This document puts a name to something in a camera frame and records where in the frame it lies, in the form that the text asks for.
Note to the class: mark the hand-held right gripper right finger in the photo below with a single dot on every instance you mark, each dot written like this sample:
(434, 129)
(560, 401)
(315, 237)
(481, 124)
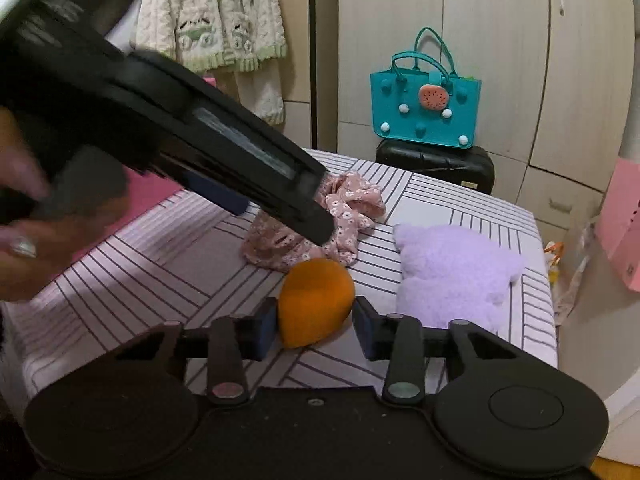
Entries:
(365, 331)

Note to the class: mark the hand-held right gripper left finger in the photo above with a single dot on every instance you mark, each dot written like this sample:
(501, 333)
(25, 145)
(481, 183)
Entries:
(265, 329)

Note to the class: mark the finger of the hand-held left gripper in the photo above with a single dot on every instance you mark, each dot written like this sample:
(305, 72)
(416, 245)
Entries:
(220, 195)
(300, 210)

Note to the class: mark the pink floral cloth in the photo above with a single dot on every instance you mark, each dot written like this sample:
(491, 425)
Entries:
(352, 210)

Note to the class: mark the person's left hand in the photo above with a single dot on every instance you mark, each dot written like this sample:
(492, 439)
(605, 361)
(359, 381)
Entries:
(45, 250)

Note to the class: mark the striped bed sheet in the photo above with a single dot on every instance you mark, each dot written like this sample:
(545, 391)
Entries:
(150, 270)

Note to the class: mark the purple plush pillow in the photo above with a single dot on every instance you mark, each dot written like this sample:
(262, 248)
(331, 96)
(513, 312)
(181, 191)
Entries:
(450, 270)

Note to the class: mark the cream knitted sweater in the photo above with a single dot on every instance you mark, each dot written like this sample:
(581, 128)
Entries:
(200, 10)

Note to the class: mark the black suitcase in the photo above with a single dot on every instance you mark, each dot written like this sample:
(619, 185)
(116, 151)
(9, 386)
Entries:
(440, 166)

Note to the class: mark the teal tote bag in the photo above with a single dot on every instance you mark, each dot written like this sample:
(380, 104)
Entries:
(400, 97)

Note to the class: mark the clear plastic bag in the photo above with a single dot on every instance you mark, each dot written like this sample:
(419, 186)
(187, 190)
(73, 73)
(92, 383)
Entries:
(575, 265)

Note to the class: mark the beige wardrobe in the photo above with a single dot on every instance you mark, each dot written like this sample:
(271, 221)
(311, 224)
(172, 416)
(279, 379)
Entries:
(500, 35)

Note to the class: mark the pink hanging bag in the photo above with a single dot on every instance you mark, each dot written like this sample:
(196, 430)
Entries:
(620, 225)

